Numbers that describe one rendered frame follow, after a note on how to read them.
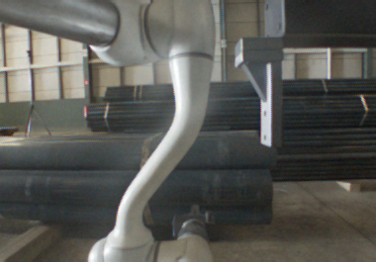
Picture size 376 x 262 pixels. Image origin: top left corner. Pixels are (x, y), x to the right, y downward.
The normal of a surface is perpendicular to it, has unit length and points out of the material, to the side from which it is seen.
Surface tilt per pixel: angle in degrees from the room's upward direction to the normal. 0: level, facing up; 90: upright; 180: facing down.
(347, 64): 90
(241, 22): 90
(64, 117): 90
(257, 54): 90
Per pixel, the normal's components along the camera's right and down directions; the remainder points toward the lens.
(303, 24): -0.02, 0.09
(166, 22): -0.34, 0.11
